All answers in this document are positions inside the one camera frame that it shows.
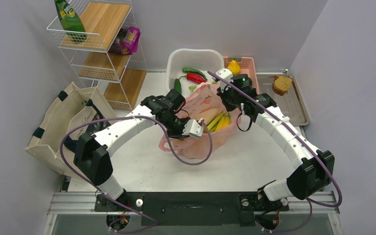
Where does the slice of bread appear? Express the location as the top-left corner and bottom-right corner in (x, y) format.
(272, 75), (293, 95)

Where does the white plastic tub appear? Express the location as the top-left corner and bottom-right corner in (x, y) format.
(165, 48), (224, 97)

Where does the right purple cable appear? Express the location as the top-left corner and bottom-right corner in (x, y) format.
(207, 70), (343, 234)

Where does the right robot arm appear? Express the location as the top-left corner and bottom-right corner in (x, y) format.
(208, 69), (336, 210)

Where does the yellow food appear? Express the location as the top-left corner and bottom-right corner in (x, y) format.
(214, 114), (231, 132)

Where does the long green chili pepper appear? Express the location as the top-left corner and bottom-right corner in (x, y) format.
(182, 67), (208, 81)

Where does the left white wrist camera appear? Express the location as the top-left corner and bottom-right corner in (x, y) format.
(187, 119), (204, 138)

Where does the yellow pear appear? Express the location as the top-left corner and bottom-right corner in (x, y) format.
(227, 59), (241, 76)

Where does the white wire wooden shelf rack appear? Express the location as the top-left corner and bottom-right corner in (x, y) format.
(47, 0), (147, 111)

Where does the purple snack packet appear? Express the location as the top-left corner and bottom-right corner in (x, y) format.
(109, 26), (141, 55)

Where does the red chili pepper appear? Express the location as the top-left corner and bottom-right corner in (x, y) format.
(180, 73), (206, 84)

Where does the dark green cucumber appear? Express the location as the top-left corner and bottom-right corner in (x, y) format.
(173, 78), (182, 94)

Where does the green glass bottle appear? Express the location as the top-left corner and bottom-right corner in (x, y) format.
(54, 0), (87, 43)

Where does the pink plastic grocery bag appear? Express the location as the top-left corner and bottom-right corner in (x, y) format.
(170, 83), (241, 160)

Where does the beige canvas tote bag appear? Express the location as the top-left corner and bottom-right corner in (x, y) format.
(26, 83), (116, 177)

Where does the pink plastic basket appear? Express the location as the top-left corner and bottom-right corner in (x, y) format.
(223, 56), (260, 94)

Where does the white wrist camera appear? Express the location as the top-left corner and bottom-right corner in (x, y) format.
(187, 119), (204, 138)
(214, 68), (233, 89)

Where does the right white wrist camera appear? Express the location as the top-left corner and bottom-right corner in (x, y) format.
(214, 68), (233, 89)

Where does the metal tray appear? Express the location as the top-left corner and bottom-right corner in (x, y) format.
(257, 74), (309, 126)

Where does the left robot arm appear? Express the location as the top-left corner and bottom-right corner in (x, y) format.
(73, 89), (189, 211)

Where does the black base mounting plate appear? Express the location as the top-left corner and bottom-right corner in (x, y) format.
(94, 191), (289, 227)

